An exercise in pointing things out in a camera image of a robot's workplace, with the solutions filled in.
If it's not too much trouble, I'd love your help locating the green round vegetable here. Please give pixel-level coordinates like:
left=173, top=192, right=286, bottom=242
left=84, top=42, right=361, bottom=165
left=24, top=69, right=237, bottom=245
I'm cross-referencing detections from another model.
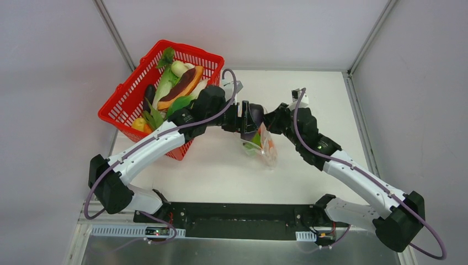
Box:
left=243, top=132, right=262, bottom=150

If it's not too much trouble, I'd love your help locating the clear dotted zip top bag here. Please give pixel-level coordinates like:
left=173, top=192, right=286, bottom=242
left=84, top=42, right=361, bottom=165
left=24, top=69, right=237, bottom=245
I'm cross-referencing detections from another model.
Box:
left=240, top=123, right=278, bottom=169

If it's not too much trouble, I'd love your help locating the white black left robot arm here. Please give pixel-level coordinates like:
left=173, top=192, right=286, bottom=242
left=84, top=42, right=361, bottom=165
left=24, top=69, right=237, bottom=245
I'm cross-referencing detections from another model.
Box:
left=88, top=85, right=258, bottom=224

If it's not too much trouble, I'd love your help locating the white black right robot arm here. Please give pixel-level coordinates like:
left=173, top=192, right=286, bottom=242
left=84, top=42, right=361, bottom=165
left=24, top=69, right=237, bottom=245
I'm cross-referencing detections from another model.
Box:
left=264, top=103, right=426, bottom=252

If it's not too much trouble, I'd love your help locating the green leafy lettuce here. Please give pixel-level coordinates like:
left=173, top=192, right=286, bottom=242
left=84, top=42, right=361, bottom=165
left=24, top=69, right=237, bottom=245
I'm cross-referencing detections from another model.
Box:
left=152, top=47, right=179, bottom=109

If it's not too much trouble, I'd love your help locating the yellow lemon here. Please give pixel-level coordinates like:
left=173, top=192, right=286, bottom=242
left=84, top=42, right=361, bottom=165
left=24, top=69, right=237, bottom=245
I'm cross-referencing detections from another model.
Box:
left=131, top=117, right=147, bottom=133

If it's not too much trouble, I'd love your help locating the red plastic basket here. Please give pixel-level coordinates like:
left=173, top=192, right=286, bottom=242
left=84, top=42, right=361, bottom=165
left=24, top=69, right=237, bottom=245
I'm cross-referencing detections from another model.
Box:
left=98, top=39, right=226, bottom=162

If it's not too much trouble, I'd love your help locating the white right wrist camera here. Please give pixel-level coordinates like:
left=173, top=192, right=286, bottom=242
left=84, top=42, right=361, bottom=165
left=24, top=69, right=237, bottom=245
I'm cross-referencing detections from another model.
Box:
left=288, top=88, right=309, bottom=111

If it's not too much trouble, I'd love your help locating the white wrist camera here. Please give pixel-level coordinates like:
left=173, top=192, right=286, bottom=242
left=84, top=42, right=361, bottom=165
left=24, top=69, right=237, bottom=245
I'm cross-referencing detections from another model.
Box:
left=221, top=79, right=243, bottom=99
left=288, top=88, right=309, bottom=111

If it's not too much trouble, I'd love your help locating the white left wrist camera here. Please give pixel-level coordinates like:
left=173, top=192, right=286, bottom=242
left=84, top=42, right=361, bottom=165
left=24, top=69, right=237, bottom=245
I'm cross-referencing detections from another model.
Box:
left=221, top=79, right=243, bottom=99

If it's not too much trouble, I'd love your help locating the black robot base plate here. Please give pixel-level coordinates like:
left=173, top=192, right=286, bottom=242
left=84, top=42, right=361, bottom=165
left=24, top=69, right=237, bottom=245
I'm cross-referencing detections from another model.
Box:
left=153, top=202, right=332, bottom=241

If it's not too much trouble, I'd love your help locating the aluminium frame rail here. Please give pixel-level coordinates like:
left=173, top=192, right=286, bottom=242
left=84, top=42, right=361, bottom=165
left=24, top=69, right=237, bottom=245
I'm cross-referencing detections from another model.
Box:
left=78, top=206, right=135, bottom=225

